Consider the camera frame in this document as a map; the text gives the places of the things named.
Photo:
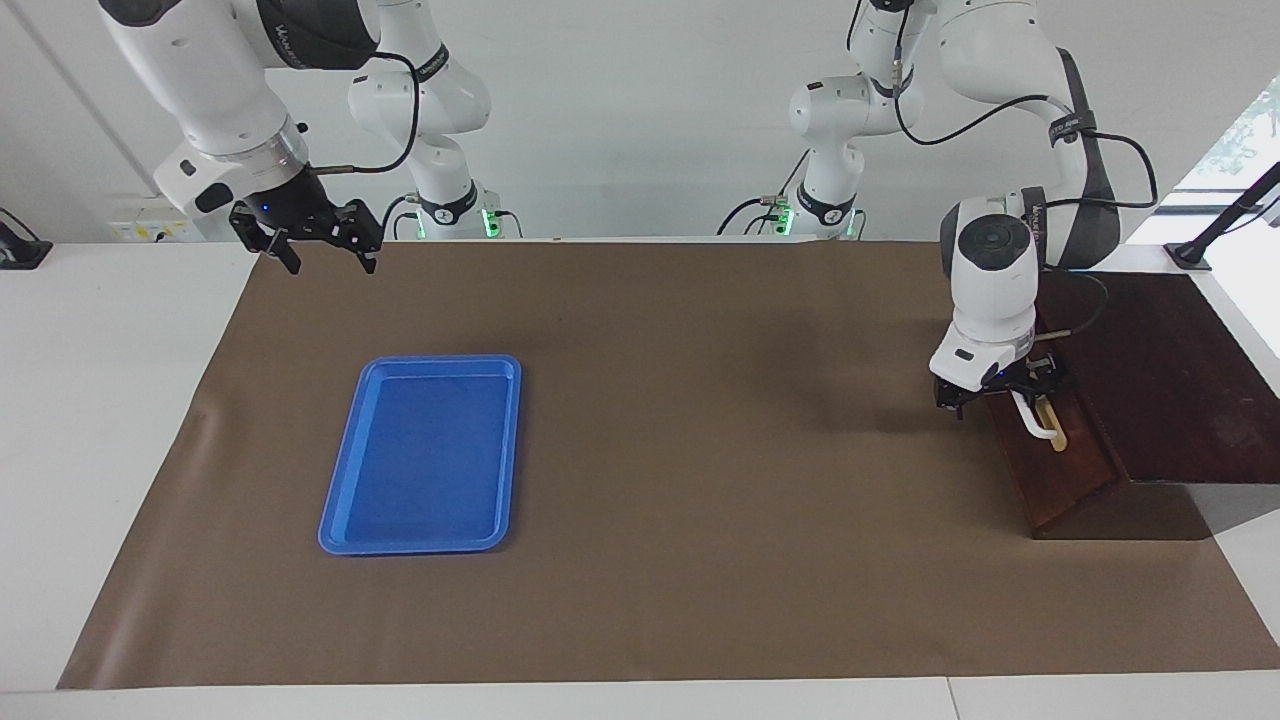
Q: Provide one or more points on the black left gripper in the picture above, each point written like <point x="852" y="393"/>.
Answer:
<point x="1000" y="388"/>

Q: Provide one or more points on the white wall socket box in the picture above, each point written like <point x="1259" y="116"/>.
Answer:
<point x="140" y="232"/>

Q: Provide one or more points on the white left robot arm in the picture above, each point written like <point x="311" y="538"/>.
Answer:
<point x="995" y="290"/>

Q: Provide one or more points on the blue plastic tray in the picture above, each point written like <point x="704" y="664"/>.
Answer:
<point x="420" y="460"/>

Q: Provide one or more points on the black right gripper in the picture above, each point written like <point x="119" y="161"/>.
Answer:
<point x="300" y="215"/>

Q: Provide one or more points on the black stand base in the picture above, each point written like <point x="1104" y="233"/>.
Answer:
<point x="20" y="255"/>

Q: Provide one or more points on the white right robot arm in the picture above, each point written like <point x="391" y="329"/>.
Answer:
<point x="210" y="90"/>

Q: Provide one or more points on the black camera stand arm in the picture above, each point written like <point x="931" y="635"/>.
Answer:
<point x="1190" y="255"/>

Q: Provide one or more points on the brown table mat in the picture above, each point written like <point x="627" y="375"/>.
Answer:
<point x="700" y="450"/>

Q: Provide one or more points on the dark wooden drawer cabinet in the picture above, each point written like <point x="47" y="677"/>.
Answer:
<point x="1180" y="380"/>

